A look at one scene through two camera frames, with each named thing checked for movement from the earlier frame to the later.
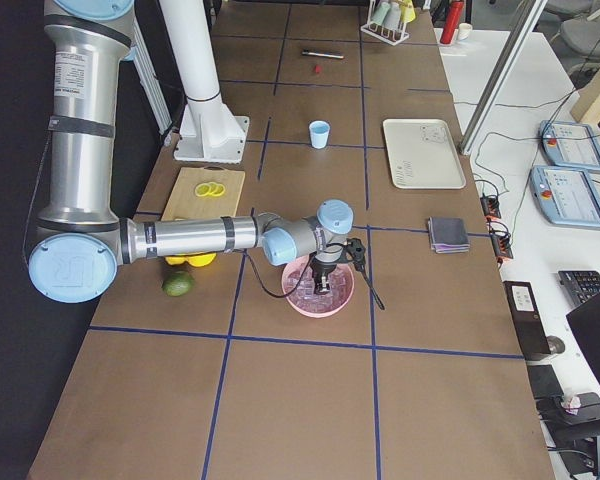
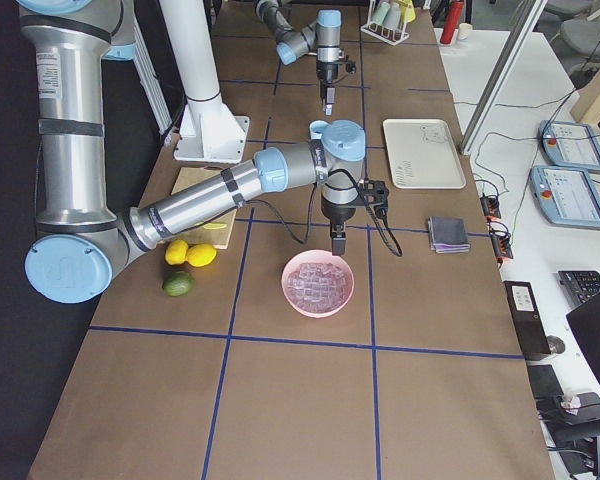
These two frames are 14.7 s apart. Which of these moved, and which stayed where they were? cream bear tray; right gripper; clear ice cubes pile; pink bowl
Moved: right gripper
Stayed: pink bowl; cream bear tray; clear ice cubes pile
